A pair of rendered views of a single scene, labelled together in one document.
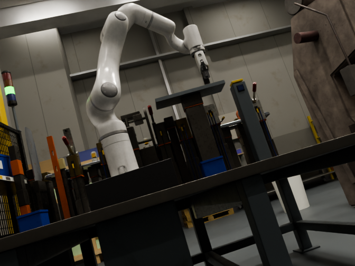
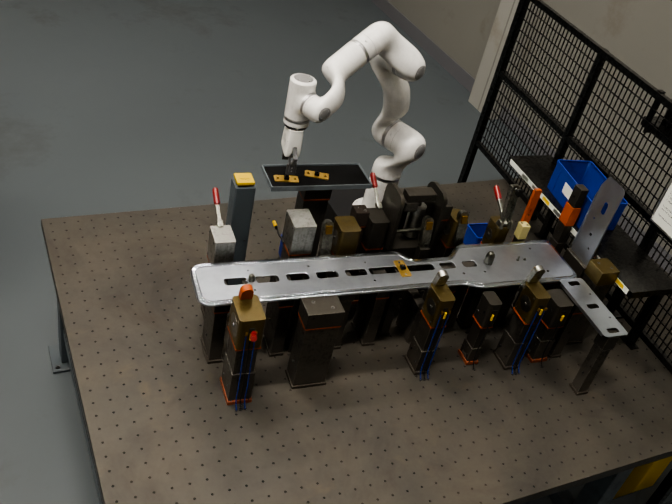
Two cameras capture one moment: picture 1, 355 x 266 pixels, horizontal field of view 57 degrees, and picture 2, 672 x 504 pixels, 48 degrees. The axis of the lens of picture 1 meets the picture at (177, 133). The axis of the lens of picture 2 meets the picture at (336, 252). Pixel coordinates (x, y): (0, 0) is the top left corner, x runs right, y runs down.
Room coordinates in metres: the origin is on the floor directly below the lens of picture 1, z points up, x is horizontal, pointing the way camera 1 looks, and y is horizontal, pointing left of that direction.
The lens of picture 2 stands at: (3.79, -0.85, 2.55)
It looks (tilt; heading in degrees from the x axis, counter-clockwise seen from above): 37 degrees down; 158
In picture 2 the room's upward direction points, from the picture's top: 14 degrees clockwise
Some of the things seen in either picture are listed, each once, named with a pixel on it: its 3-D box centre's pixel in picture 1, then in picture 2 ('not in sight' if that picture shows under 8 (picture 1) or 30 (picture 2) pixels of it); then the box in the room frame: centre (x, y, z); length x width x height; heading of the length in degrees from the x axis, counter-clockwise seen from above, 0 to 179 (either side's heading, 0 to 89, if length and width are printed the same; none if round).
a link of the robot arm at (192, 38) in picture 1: (192, 38); (301, 97); (1.69, -0.23, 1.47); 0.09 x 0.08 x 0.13; 31
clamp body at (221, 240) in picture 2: (263, 132); (216, 273); (1.85, -0.46, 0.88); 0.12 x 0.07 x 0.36; 5
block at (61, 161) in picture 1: (67, 190); (509, 261); (1.80, 0.67, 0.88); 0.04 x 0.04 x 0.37; 5
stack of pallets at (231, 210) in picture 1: (203, 203); not in sight; (8.50, -0.11, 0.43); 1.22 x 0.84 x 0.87; 100
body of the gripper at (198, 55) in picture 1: (201, 61); (293, 136); (1.68, -0.24, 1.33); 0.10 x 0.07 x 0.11; 178
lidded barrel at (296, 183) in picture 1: (290, 190); not in sight; (5.42, -1.45, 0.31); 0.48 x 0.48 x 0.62
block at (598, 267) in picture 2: (48, 201); (585, 302); (2.03, 0.89, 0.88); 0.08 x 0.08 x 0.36; 5
